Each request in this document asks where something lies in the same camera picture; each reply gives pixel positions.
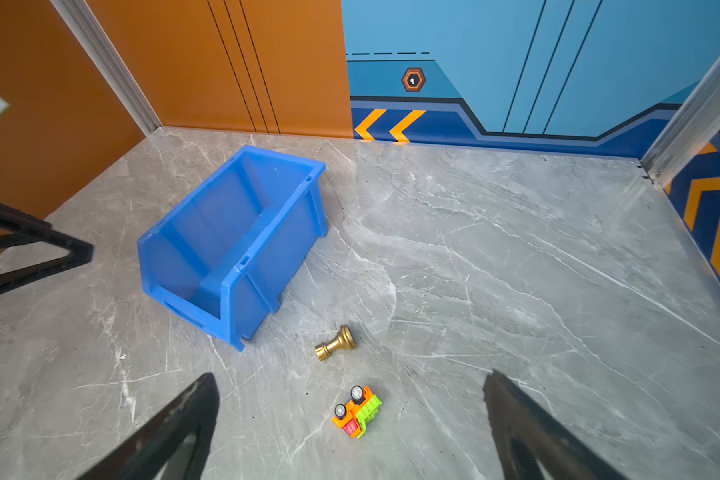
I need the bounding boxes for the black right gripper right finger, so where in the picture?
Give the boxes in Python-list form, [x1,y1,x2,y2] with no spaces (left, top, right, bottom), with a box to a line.
[483,370,624,479]

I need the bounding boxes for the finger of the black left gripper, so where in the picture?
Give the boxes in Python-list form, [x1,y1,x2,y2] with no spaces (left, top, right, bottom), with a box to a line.
[0,193,95,306]

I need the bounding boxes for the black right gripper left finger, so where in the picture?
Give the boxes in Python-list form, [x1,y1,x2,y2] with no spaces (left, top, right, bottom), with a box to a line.
[81,372,220,479]

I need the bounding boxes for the blue plastic storage bin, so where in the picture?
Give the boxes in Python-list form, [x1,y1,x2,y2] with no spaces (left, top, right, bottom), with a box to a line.
[137,146,328,351]

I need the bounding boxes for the orange green toy car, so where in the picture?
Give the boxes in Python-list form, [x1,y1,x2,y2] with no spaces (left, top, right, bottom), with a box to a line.
[332,385,382,438]

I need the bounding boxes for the small brass chess pawn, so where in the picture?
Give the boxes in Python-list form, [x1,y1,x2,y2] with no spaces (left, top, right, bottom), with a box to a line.
[315,324,356,361]

